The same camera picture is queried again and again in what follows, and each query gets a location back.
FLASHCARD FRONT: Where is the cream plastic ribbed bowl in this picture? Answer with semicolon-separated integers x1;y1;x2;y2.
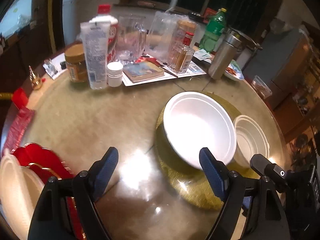
233;115;270;168

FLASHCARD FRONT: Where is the red glass scalloped plate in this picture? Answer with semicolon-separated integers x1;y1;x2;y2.
11;143;85;239

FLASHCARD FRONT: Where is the large white foam bowl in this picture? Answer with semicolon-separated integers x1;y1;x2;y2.
163;92;236;170

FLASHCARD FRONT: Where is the small white foam bowl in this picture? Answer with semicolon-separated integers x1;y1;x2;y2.
1;148;44;239

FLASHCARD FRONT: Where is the red snack packet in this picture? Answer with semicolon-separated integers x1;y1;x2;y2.
1;107;35;157

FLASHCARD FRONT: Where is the clear plastic container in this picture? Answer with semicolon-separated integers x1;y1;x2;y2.
251;75;272;99

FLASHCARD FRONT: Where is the small white jar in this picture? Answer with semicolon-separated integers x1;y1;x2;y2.
107;61;123;87

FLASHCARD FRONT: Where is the blue patterned snack dish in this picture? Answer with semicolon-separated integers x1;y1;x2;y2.
224;60;244;81

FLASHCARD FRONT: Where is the white printed paper sheet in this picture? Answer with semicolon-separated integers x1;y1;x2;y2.
121;53;208;87

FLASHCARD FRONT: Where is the small gold ornament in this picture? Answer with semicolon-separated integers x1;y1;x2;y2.
29;66;43;90

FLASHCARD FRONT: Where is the small picture book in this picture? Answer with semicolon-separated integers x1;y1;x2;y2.
123;61;164;83

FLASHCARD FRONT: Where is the steel thermos flask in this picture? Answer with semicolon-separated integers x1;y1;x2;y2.
208;30;242;80

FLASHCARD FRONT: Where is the amber liquid glass bottle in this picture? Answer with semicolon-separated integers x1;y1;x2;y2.
167;20;197;73

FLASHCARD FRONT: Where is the peanut butter jar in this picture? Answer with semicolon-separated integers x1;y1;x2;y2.
65;43;88;83

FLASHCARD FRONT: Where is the clear glass pitcher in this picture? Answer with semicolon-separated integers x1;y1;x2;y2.
115;14;147;65

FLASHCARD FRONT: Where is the clear plastic bag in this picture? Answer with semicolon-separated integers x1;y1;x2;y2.
145;0;197;63

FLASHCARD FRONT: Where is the green plastic soda bottle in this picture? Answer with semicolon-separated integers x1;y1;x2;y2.
199;8;227;53

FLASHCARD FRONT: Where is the red capped white bottle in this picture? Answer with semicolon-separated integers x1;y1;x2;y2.
88;4;119;65

